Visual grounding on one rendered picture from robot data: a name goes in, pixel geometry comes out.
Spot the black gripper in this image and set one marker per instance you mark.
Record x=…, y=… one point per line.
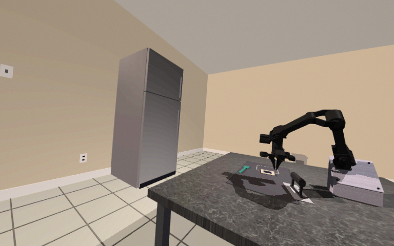
x=272, y=155

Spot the dark grey rectangular mat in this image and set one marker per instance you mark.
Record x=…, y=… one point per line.
x=252, y=179

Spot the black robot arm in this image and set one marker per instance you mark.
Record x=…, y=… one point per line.
x=343, y=157

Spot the beige square tile with dark blue centre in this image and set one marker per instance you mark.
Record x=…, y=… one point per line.
x=267, y=172

